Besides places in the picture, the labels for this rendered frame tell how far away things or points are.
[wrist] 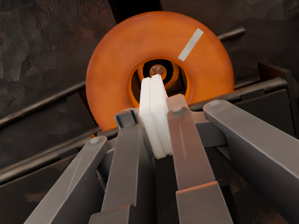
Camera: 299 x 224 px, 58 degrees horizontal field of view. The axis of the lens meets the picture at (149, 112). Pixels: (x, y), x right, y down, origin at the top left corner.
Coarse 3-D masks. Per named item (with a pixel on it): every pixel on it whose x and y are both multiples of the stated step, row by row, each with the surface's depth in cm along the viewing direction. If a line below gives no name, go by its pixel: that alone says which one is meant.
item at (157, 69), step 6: (150, 60) 37; (156, 60) 37; (162, 60) 37; (168, 60) 38; (144, 66) 38; (150, 66) 37; (156, 66) 36; (162, 66) 36; (168, 66) 37; (144, 72) 38; (150, 72) 37; (156, 72) 37; (162, 72) 36; (168, 72) 37; (162, 78) 37; (168, 78) 38
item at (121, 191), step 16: (128, 112) 14; (128, 128) 14; (128, 144) 12; (112, 160) 11; (128, 160) 11; (144, 160) 12; (112, 176) 10; (128, 176) 10; (144, 176) 11; (112, 192) 9; (128, 192) 9; (144, 192) 10; (112, 208) 9; (128, 208) 8; (144, 208) 9
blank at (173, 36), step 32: (128, 32) 26; (160, 32) 26; (192, 32) 26; (96, 64) 27; (128, 64) 27; (192, 64) 27; (224, 64) 27; (96, 96) 28; (128, 96) 28; (192, 96) 28
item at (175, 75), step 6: (174, 66) 38; (138, 72) 38; (174, 72) 38; (138, 78) 39; (144, 78) 39; (174, 78) 39; (180, 78) 39; (168, 84) 39; (174, 84) 39; (180, 84) 39; (168, 90) 39; (174, 90) 39
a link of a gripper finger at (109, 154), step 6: (138, 108) 17; (138, 114) 17; (144, 132) 14; (114, 138) 15; (144, 138) 14; (114, 144) 14; (144, 144) 14; (108, 150) 14; (150, 150) 15; (108, 156) 13; (150, 156) 14; (102, 162) 13; (108, 162) 14; (102, 168) 14; (108, 168) 14; (102, 174) 14; (108, 174) 14
